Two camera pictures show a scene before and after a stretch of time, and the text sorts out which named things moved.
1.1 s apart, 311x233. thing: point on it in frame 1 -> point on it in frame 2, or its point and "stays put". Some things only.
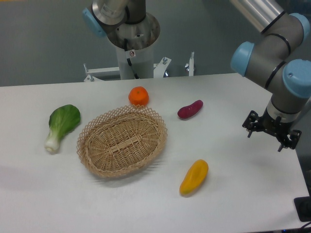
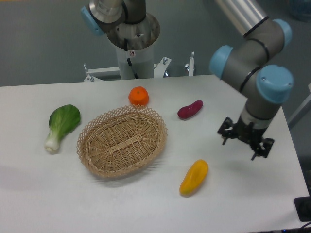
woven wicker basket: [121, 140] stays put
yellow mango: [194, 176] stays put
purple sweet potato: [187, 111] stays put
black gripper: [252, 122] -> [248, 133]
